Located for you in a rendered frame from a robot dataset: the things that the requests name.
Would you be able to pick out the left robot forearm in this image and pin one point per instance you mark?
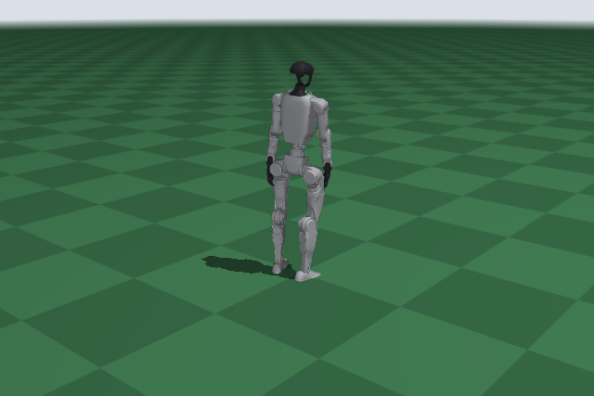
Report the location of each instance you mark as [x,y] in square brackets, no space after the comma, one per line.
[272,145]

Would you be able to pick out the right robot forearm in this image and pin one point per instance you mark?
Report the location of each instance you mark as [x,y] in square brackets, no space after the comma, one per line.
[326,149]

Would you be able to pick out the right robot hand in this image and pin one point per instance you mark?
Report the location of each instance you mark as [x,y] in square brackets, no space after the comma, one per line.
[326,173]

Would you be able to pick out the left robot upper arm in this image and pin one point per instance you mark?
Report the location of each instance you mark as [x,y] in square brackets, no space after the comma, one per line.
[276,101]

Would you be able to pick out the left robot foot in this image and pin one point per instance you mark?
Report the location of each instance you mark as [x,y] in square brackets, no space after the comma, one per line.
[277,267]

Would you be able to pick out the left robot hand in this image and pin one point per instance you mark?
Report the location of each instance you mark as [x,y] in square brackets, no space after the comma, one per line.
[270,177]

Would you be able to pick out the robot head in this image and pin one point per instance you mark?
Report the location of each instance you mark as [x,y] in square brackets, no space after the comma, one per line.
[301,68]

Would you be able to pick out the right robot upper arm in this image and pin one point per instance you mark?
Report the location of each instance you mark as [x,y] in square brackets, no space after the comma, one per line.
[320,106]

